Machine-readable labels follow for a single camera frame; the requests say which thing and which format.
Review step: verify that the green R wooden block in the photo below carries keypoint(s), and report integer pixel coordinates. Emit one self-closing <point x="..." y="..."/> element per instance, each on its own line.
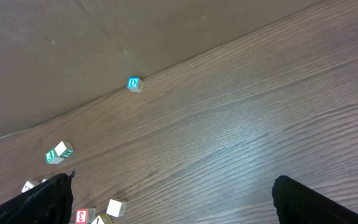
<point x="64" y="149"/>

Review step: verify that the tan picture block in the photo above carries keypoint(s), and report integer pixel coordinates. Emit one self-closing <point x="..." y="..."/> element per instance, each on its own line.
<point x="29" y="185"/>

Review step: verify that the green J wooden block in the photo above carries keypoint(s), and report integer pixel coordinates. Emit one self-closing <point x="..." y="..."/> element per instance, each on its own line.
<point x="52" y="158"/>

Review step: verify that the white green grid block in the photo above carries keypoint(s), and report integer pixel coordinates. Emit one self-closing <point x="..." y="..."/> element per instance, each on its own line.
<point x="116" y="208"/>

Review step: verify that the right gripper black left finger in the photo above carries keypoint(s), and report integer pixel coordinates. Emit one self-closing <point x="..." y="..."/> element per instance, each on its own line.
<point x="47" y="203"/>

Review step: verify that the white pencil picture block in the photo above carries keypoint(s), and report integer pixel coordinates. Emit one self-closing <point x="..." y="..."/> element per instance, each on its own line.
<point x="103" y="219"/>

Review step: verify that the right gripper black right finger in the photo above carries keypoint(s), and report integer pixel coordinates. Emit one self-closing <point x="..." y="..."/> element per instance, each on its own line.
<point x="295" y="203"/>

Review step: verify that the blue letter block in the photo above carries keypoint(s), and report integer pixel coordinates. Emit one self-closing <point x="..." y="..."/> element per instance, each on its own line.
<point x="135" y="84"/>

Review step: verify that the red number three block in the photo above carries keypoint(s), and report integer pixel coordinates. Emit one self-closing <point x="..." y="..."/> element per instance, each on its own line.
<point x="85" y="215"/>

